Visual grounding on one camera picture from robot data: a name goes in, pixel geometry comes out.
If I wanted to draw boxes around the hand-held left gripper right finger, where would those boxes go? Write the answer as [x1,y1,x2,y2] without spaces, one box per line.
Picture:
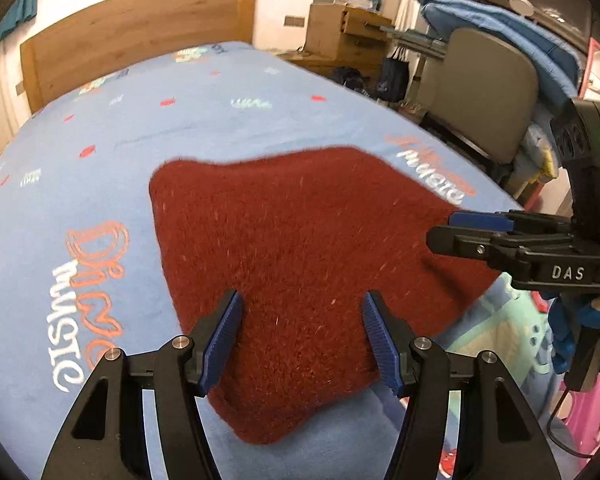
[361,290,563,480]

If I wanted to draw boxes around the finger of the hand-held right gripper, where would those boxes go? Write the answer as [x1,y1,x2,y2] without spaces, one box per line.
[449,211,574,236]
[426,226,574,274]

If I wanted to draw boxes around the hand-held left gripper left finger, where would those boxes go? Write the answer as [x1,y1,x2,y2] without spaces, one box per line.
[42,289,245,480]

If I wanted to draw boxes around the dark red knitted sweater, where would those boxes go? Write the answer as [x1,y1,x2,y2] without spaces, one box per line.
[148,145,503,446]

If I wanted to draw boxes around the person's right hand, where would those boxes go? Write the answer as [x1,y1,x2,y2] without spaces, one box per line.
[547,287,600,382]

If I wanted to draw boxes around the stack of folded cloths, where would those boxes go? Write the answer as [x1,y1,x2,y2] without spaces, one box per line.
[517,120,568,186]

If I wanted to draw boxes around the beige chair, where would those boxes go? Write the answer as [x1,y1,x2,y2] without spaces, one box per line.
[420,27,540,196]

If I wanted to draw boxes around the blue quilted pad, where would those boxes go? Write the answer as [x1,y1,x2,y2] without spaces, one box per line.
[416,0,581,126]

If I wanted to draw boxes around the dark tote bag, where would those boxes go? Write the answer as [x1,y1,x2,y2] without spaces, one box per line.
[378,46,411,102]

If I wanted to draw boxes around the dark backpack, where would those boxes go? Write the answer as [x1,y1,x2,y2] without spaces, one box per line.
[330,66,368,93]

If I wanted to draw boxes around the pink plastic toy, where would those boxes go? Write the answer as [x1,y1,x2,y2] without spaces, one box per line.
[565,375,600,461]

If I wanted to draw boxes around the blue printed bed sheet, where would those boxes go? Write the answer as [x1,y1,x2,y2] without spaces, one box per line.
[0,41,600,480]

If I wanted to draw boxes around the wooden nightstand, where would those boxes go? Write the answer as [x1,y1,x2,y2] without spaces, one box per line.
[302,2,396,63]

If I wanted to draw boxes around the wooden headboard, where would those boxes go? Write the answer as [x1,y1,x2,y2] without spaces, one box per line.
[20,0,257,116]

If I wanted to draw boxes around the teal curtain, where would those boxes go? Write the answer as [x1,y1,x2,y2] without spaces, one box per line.
[0,0,38,44]

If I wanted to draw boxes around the pink frame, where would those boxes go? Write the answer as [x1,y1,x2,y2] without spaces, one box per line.
[577,37,600,111]

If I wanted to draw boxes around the black cable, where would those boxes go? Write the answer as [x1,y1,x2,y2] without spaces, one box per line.
[546,305,600,458]

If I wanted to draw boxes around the grey metal rail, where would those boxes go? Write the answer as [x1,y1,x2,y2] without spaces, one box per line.
[380,24,448,61]

